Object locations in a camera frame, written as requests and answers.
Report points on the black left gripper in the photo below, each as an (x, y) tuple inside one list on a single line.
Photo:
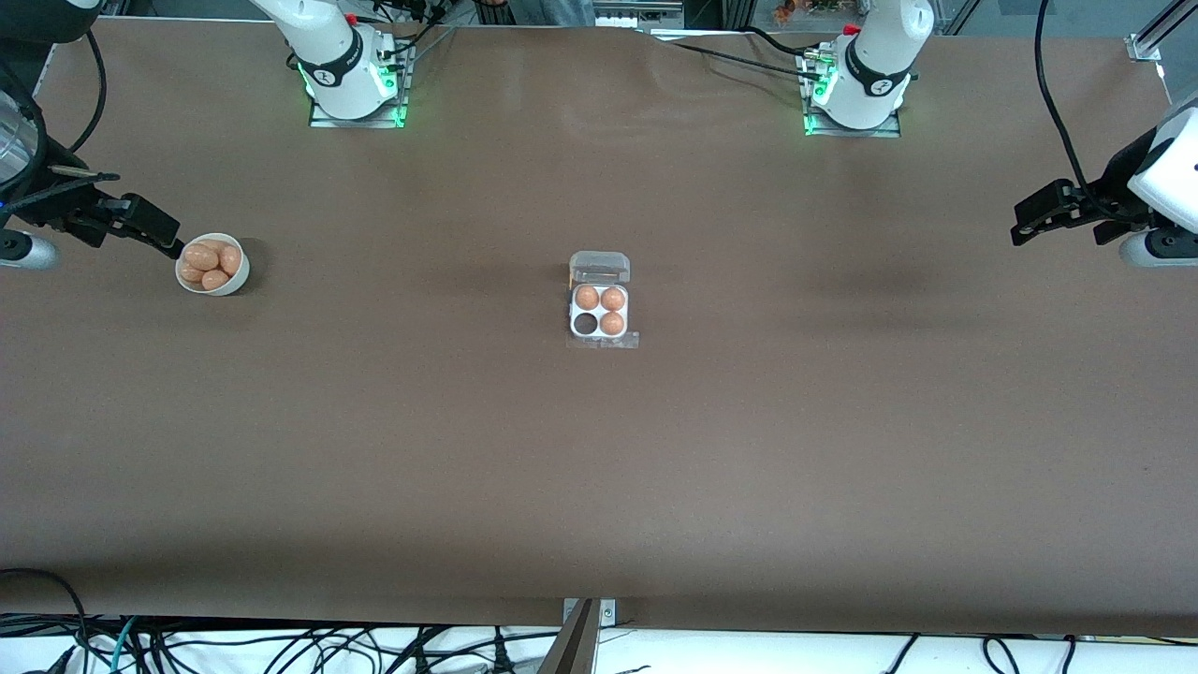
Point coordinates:
[(1112, 194)]

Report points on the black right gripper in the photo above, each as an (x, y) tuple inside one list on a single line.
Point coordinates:
[(58, 208)]

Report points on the clear plastic egg carton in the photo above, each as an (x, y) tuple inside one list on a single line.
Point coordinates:
[(599, 267)]

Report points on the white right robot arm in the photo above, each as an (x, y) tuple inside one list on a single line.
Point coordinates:
[(337, 65)]

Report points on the white round bowl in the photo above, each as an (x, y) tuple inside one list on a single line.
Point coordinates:
[(239, 281)]

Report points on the orange background clutter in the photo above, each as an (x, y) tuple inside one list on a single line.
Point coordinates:
[(791, 11)]

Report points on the clear adhesive tape strip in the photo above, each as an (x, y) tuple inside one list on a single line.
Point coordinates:
[(625, 342)]

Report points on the blue jeans person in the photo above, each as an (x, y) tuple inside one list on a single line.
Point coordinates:
[(552, 11)]

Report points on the white power strip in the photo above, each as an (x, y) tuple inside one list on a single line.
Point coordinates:
[(622, 17)]

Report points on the aluminium frame profile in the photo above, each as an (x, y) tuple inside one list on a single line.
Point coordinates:
[(1156, 37)]

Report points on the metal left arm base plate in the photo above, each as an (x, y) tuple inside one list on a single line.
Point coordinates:
[(814, 126)]

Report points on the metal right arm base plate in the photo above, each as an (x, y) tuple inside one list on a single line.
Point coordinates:
[(398, 112)]

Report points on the metal mounting bracket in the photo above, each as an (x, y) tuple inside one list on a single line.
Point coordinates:
[(608, 613)]

